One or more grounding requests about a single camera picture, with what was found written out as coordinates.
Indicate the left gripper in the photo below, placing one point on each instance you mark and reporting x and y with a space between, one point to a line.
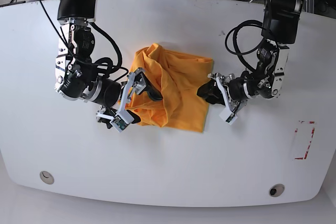
217 92

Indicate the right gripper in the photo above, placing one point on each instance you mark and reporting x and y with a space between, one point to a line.
116 96

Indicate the orange t-shirt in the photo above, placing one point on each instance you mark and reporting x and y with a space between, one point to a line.
177 76

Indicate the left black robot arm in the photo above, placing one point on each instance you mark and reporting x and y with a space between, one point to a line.
264 64

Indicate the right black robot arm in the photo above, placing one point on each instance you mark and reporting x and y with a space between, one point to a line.
78 77

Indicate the red tape rectangle marking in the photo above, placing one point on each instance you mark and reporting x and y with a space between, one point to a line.
304 134

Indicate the right table grommet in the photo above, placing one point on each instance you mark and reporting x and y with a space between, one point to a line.
276 190

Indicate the table grommet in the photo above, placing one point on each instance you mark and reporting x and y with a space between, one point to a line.
276 190
47 177

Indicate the left table grommet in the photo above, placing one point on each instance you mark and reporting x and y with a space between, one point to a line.
47 177

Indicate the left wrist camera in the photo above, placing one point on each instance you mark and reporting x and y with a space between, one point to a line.
228 116

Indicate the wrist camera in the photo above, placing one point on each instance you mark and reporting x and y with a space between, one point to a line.
121 120
228 116

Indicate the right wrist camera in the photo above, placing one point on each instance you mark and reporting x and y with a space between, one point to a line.
121 120

